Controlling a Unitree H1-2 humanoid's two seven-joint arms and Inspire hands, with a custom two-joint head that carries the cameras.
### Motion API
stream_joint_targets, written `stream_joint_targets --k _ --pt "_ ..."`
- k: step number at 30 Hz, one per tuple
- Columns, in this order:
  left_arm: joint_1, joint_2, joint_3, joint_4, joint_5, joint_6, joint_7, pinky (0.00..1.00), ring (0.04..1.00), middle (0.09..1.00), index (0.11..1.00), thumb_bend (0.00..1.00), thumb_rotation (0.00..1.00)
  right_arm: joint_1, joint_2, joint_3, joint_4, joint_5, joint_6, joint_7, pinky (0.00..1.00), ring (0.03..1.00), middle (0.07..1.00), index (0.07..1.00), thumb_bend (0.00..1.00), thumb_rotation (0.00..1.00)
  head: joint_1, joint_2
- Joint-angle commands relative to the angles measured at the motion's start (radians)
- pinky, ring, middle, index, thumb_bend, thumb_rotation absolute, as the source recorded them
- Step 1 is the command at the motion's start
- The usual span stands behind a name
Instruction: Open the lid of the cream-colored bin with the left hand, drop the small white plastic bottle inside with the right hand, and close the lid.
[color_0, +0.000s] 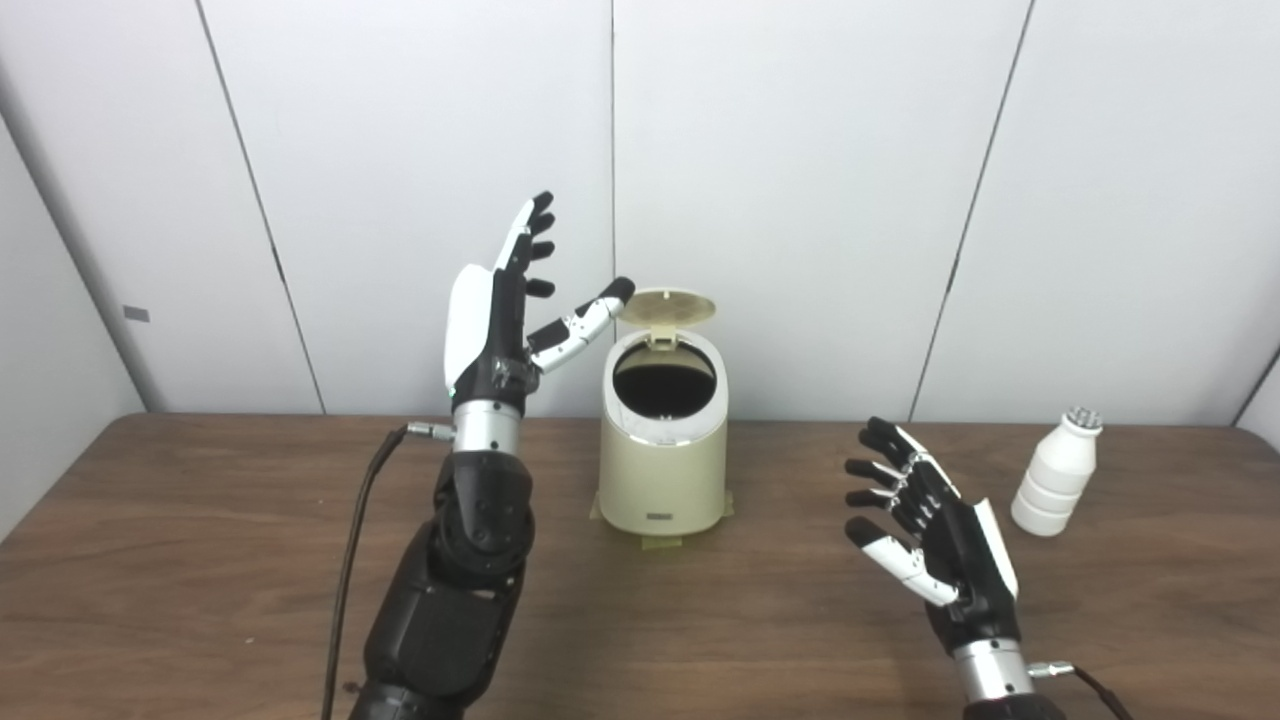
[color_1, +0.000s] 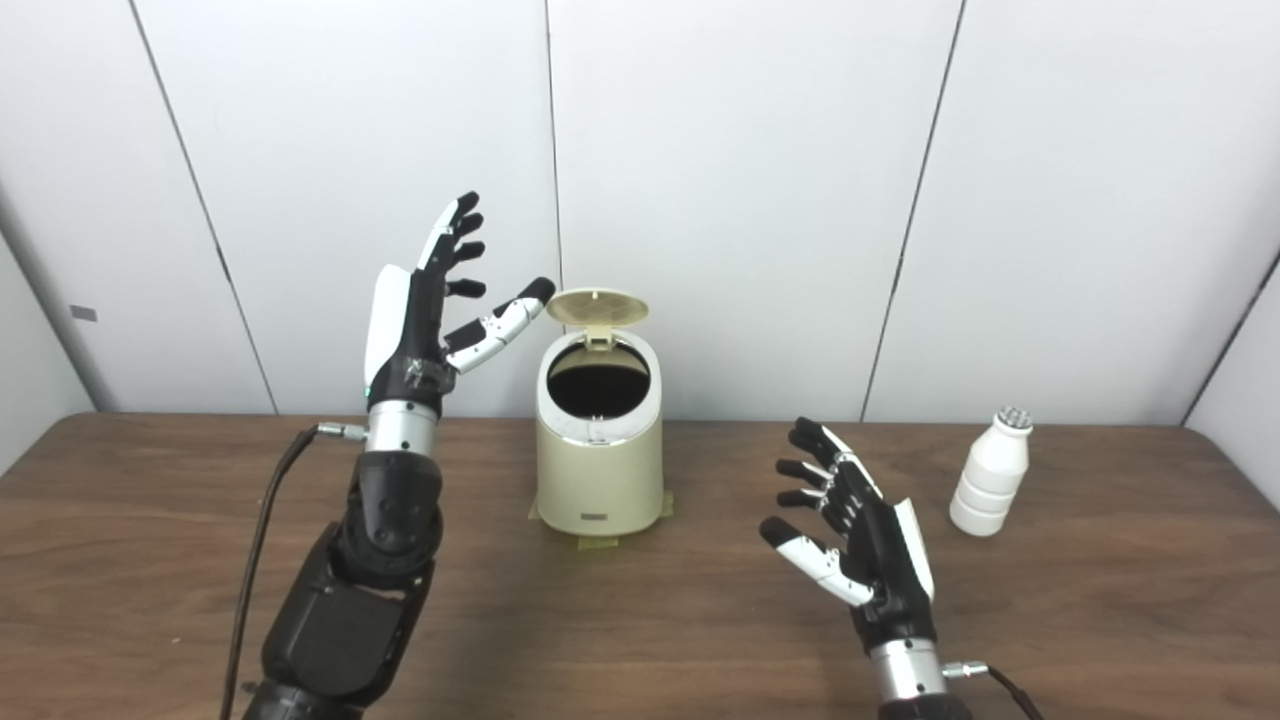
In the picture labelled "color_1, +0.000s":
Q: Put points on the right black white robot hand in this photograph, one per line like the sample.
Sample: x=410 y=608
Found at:
x=885 y=560

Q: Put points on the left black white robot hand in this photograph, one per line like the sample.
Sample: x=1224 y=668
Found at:
x=400 y=330

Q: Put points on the small white plastic bottle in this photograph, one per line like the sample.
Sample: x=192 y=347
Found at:
x=990 y=480

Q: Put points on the cream round bin lid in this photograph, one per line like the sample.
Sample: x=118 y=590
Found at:
x=597 y=307

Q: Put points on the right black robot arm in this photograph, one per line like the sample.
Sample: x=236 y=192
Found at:
x=910 y=685

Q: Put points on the cream-colored bin body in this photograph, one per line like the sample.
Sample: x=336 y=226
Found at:
x=600 y=480

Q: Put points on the small gray wall tag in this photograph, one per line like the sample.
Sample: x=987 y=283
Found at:
x=83 y=313

